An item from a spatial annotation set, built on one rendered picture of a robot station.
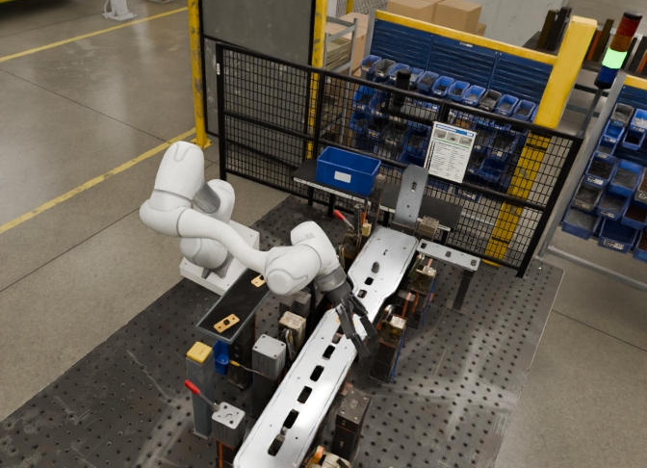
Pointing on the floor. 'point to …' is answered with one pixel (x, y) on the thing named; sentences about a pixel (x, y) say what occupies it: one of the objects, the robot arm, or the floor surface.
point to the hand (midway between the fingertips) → (368, 342)
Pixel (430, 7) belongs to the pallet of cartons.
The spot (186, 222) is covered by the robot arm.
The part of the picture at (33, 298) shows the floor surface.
